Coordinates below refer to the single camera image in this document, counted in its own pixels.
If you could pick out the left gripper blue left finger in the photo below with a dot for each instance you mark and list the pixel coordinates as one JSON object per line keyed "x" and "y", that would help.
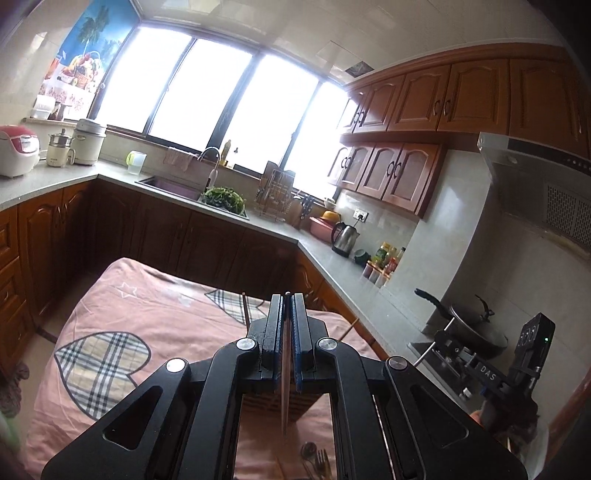
{"x": 182, "y": 421}

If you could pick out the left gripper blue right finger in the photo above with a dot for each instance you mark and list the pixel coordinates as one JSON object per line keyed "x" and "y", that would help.
{"x": 389, "y": 421}

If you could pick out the brown patterned chopstick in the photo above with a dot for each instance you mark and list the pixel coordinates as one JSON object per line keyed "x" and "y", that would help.
{"x": 285, "y": 364}

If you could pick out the steel chopstick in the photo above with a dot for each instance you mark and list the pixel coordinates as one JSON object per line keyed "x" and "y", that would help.
{"x": 349, "y": 329}

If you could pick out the dark wooden chopstick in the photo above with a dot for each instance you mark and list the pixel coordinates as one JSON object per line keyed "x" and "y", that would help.
{"x": 245, "y": 311}

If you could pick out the right hand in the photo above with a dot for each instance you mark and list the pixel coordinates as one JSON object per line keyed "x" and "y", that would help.
{"x": 486, "y": 415}

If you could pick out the gas stove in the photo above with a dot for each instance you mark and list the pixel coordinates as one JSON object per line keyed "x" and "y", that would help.
{"x": 454, "y": 380}

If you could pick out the steel spoon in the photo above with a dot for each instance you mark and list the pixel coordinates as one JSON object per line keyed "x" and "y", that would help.
{"x": 307, "y": 453}

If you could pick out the black wok with lid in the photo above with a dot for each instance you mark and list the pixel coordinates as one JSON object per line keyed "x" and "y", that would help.
{"x": 472, "y": 329}

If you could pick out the pink tablecloth with plaid hearts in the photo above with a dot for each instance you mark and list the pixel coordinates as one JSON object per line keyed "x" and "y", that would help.
{"x": 132, "y": 320}

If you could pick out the spice jar set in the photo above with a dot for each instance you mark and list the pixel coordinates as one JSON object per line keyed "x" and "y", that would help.
{"x": 375, "y": 275}

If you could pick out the steel electric kettle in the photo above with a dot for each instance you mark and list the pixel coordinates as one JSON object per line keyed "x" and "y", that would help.
{"x": 343, "y": 238}

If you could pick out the pink plastic basin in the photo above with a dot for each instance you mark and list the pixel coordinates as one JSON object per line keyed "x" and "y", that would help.
{"x": 321, "y": 229}

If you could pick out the range hood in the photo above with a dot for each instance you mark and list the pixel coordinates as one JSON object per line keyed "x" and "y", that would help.
{"x": 546, "y": 186}

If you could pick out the lower wooden cabinets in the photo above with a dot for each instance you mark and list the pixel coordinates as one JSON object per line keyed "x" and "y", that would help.
{"x": 48, "y": 241}

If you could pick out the green vegetables in sink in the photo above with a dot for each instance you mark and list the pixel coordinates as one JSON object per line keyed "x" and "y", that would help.
{"x": 226, "y": 199}

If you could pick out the knife block with knives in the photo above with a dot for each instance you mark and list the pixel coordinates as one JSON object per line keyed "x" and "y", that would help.
{"x": 307, "y": 203}

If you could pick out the dish drying rack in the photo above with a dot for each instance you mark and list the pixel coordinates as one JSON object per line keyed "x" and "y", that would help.
{"x": 274, "y": 194}

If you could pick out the yellow oil bottle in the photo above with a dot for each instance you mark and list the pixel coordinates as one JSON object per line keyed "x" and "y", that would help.
{"x": 224, "y": 153}

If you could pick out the small white kettle pot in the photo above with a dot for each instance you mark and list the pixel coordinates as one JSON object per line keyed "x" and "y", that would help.
{"x": 59, "y": 152}

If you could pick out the white electric cooker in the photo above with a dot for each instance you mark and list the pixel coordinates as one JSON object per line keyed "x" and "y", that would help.
{"x": 87, "y": 140}

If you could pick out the white red rice cooker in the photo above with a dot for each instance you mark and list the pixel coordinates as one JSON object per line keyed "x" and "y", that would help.
{"x": 19, "y": 150}

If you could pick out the tropical fruit poster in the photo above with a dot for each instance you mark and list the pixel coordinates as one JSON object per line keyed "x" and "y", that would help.
{"x": 78, "y": 69}

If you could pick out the wall power outlet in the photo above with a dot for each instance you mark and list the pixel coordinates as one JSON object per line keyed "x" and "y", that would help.
{"x": 360, "y": 215}

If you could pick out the green handled plastic jug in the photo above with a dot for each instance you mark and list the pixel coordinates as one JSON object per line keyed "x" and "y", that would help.
{"x": 134, "y": 161}

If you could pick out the upper wooden wall cabinets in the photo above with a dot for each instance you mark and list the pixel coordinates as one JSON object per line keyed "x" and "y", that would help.
{"x": 398, "y": 123}

